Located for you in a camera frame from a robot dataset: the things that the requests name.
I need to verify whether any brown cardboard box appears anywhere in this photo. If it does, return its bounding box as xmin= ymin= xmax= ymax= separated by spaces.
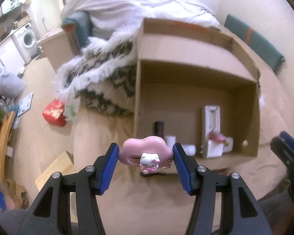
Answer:
xmin=134 ymin=18 xmax=260 ymax=169

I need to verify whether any blue white booklet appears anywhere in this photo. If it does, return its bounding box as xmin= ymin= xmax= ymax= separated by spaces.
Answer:
xmin=17 ymin=92 xmax=33 ymax=117

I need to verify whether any small white bottle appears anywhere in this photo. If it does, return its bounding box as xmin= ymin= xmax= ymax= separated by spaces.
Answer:
xmin=182 ymin=144 xmax=196 ymax=156

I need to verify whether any flat cardboard piece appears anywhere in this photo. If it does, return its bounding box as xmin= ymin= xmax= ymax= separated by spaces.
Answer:
xmin=35 ymin=151 xmax=75 ymax=191

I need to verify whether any white washing machine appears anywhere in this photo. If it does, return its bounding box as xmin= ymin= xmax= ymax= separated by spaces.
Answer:
xmin=11 ymin=22 xmax=37 ymax=64

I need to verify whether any red snack bag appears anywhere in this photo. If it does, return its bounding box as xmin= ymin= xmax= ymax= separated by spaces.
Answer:
xmin=42 ymin=99 xmax=66 ymax=127

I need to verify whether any white plastic bottle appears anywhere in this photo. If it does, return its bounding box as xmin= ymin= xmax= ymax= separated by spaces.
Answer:
xmin=164 ymin=135 xmax=176 ymax=149

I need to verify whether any grey plastic bag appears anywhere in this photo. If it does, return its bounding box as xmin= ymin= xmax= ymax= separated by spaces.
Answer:
xmin=0 ymin=66 xmax=26 ymax=99

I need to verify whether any white wall charger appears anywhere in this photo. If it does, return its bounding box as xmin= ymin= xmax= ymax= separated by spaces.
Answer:
xmin=201 ymin=139 xmax=224 ymax=159

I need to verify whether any wooden chair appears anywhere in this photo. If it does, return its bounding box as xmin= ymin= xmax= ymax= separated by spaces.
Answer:
xmin=0 ymin=111 xmax=15 ymax=183

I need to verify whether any beige bed blanket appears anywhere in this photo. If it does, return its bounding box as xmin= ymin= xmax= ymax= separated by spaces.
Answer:
xmin=74 ymin=61 xmax=294 ymax=234

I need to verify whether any white duvet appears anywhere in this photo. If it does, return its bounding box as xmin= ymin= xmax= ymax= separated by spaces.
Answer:
xmin=60 ymin=0 xmax=220 ymax=39

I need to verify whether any teal cushion with orange stripe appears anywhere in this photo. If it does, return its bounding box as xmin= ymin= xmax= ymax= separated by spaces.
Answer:
xmin=224 ymin=14 xmax=285 ymax=74

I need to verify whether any white remote control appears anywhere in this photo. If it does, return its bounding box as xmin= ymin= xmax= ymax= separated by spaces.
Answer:
xmin=202 ymin=106 xmax=221 ymax=141

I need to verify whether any pink cloud Hello Kitty case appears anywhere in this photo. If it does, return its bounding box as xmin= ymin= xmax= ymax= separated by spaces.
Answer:
xmin=118 ymin=136 xmax=174 ymax=174

